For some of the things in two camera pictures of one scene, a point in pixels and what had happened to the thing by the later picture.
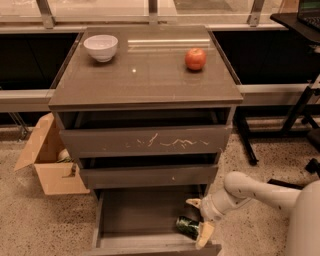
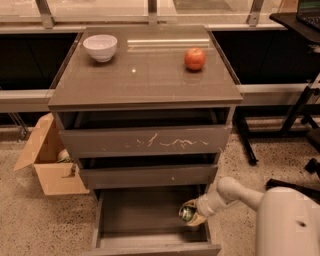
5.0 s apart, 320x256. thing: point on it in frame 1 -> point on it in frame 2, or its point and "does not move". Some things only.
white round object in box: (64, 157) does not move
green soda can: (188, 227) -> (186, 212)
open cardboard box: (42, 150) does not move
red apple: (195, 59) does not move
